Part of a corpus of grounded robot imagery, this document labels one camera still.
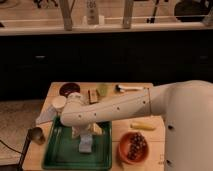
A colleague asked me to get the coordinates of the grey-blue sponge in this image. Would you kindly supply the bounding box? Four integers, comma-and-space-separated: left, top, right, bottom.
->
79, 135, 93, 153

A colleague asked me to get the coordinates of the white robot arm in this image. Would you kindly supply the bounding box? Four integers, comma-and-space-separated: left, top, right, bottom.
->
60, 80, 213, 171

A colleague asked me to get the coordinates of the green tray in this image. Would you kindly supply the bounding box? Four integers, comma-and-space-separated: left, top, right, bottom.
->
42, 117, 112, 171

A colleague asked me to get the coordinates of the yellow cheese wedge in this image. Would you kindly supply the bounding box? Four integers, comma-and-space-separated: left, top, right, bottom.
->
92, 123, 103, 135

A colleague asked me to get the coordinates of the white cup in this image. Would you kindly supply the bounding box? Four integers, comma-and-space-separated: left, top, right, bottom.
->
52, 96, 67, 112

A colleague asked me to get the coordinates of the grey cloth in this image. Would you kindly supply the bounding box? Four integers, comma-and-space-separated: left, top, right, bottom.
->
35, 105, 57, 125

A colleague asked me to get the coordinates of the brown block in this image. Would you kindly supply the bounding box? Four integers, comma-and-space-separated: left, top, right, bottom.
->
88, 89, 98, 104

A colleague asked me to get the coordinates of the dark red bowl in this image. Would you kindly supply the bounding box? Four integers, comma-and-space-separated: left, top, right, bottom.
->
59, 83, 80, 97

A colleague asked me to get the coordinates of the orange bowl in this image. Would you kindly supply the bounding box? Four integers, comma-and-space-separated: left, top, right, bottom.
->
117, 132, 149, 165

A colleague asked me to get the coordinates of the green cup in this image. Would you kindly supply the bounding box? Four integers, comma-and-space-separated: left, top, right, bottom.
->
97, 83, 108, 97

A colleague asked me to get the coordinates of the yellow corn cob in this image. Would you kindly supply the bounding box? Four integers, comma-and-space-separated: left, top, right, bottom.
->
130, 123, 156, 131

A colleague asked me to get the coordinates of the dark grapes bunch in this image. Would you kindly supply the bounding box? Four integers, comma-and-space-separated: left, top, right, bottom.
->
127, 132, 146, 160

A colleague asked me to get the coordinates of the wooden table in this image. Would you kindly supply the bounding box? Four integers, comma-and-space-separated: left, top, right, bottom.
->
23, 82, 165, 171

